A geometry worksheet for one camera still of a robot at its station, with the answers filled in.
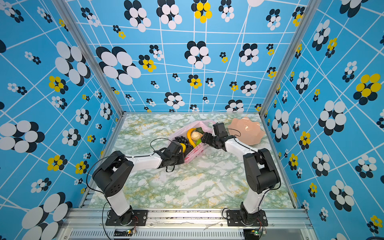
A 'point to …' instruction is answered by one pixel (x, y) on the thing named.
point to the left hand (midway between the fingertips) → (185, 158)
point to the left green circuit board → (123, 232)
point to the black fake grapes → (183, 140)
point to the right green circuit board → (252, 233)
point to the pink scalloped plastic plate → (248, 131)
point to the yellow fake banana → (188, 135)
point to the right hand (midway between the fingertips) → (206, 139)
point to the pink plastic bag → (205, 126)
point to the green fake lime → (199, 129)
